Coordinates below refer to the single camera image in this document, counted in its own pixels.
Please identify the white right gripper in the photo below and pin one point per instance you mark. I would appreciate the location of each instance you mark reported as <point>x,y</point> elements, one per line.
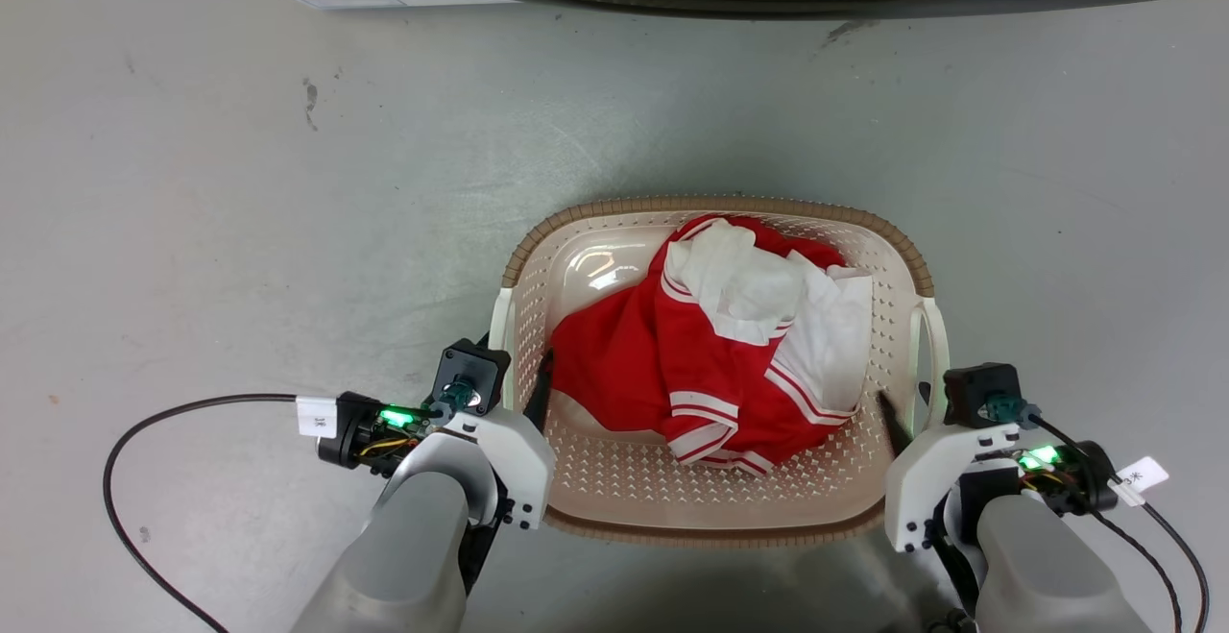
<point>936,484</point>

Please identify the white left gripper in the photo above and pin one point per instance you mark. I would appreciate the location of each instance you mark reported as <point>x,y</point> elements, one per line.
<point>514,460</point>

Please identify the beige plastic laundry basket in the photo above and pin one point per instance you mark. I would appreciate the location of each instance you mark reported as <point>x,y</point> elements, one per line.
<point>672,489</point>

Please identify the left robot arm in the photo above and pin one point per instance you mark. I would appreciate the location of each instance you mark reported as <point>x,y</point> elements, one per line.
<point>413,556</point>

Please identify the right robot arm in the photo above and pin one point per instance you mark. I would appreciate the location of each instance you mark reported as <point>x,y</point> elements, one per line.
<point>1047,566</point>

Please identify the red and white garment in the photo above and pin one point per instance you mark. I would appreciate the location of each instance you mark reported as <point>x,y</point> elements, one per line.
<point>701,364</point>

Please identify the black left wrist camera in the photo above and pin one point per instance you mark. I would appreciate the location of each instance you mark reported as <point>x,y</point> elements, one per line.
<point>468,374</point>

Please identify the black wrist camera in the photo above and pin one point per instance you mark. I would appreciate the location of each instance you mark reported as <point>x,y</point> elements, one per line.
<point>468,374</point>
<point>981,391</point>

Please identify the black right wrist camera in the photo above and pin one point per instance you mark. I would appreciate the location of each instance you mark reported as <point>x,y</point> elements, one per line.
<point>981,391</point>

